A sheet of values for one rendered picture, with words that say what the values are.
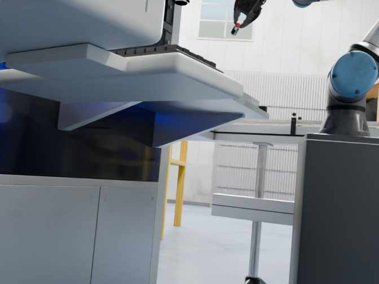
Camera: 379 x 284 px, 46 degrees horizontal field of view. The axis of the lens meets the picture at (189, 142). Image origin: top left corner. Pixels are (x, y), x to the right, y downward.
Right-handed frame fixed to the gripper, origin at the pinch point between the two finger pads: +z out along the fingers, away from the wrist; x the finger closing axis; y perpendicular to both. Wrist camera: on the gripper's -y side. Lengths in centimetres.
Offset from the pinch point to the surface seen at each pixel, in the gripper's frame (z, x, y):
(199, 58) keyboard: -51, -9, -76
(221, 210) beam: 106, -43, -2
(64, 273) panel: 28, -7, -96
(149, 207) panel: 48, -13, -54
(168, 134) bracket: 30.4, -3.0, -35.0
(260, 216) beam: 93, -59, 1
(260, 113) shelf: 6.3, -24.8, -22.7
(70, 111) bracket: 0, 17, -69
